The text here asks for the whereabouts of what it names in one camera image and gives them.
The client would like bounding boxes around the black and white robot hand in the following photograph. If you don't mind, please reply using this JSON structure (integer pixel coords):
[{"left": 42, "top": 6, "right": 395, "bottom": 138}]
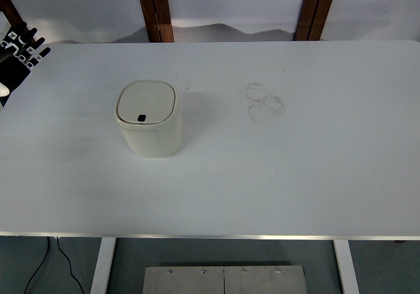
[{"left": 1, "top": 22, "right": 51, "bottom": 106}]

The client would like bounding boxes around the cream plastic trash can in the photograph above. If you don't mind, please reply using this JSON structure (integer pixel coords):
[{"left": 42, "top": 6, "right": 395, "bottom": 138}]
[{"left": 115, "top": 79, "right": 182, "bottom": 158}]

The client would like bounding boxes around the left white table leg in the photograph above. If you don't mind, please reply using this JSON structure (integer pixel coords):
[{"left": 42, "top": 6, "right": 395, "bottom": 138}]
[{"left": 90, "top": 238, "right": 116, "bottom": 294}]

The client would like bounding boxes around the white table leg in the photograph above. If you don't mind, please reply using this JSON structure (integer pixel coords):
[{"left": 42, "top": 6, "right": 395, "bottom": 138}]
[
  {"left": 90, "top": 238, "right": 116, "bottom": 294},
  {"left": 333, "top": 240, "right": 360, "bottom": 294}
]

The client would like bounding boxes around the right white table leg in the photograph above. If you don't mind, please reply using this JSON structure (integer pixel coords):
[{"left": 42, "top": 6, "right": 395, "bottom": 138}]
[{"left": 333, "top": 240, "right": 360, "bottom": 294}]

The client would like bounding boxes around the far left brown wooden post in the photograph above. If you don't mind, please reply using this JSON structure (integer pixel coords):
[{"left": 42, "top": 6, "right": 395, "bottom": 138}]
[{"left": 1, "top": 0, "right": 24, "bottom": 27}]

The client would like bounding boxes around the brown wooden post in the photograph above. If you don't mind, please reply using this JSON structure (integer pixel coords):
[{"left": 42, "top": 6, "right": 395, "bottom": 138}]
[
  {"left": 140, "top": 0, "right": 175, "bottom": 43},
  {"left": 1, "top": 0, "right": 24, "bottom": 27},
  {"left": 293, "top": 0, "right": 333, "bottom": 41}
]

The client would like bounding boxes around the black floor cable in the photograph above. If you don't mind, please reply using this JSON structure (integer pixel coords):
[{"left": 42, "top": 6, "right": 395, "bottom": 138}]
[
  {"left": 23, "top": 237, "right": 52, "bottom": 294},
  {"left": 56, "top": 237, "right": 85, "bottom": 294}
]

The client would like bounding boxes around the right brown wooden post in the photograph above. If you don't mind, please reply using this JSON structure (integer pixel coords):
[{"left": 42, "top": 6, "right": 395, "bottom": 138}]
[{"left": 293, "top": 0, "right": 333, "bottom": 41}]

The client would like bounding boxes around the metal base plate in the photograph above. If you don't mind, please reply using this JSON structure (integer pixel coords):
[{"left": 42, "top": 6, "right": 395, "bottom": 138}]
[{"left": 142, "top": 265, "right": 307, "bottom": 293}]

